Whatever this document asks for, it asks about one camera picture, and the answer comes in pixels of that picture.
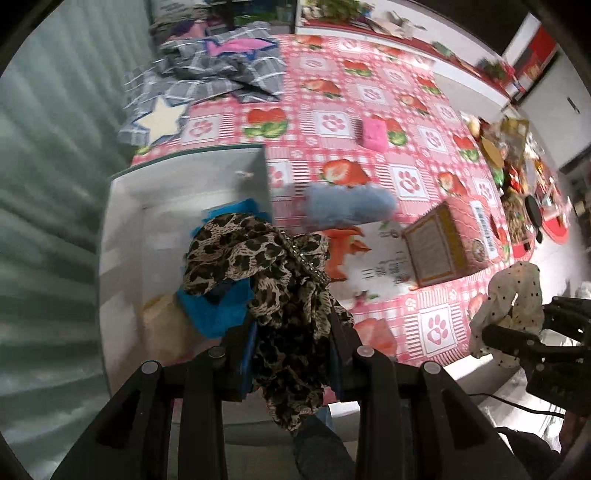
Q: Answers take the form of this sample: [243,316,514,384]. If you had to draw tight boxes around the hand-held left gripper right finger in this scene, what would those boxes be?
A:
[325,300,532,480]

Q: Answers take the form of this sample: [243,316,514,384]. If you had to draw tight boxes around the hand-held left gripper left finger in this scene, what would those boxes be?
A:
[51,318,259,480]

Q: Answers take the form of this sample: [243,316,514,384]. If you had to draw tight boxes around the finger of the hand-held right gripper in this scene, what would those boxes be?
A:
[482,323,543,356]

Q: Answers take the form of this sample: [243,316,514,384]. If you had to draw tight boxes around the white polka dot scrunchie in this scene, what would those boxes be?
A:
[468,261,546,370]

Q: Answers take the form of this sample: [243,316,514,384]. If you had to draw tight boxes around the blue cloth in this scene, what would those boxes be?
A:
[191,198,274,236]
[177,277,254,339]

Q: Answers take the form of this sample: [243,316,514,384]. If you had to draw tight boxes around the leopard print scarf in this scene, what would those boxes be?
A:
[178,213,356,432]

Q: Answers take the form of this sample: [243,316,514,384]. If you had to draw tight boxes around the white storage box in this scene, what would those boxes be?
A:
[95,143,365,444]

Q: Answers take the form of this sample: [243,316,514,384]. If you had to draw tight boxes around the person's right forearm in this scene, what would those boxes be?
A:
[496,427,568,480]

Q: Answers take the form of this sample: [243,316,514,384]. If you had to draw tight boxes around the beige soft cloth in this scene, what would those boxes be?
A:
[141,293,204,363]

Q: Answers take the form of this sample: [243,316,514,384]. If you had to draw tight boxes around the white paper with orange fox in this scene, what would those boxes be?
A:
[321,220,419,308]

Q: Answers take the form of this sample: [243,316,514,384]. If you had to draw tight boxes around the person's dark pants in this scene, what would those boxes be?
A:
[291,413,358,480]

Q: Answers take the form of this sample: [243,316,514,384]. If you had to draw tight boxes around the black round pan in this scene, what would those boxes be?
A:
[524,195,546,245]

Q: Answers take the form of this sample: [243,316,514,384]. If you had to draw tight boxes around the light blue fluffy scrunchie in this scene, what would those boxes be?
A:
[302,182,399,232]

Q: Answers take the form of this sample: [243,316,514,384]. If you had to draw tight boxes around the pile of assorted packages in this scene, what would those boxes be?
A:
[462,113,575,252]

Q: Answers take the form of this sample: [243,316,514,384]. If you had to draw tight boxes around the pink rectangular sponge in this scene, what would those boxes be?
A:
[362,117,387,151]

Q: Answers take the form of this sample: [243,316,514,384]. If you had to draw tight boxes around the strawberry print pink tablecloth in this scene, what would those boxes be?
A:
[131,32,532,384]

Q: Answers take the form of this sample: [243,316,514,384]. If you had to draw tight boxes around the grey plaid star blanket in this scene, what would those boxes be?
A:
[117,21,287,146]

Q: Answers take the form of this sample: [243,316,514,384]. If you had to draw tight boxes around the black cable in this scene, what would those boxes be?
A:
[466,393,568,418]

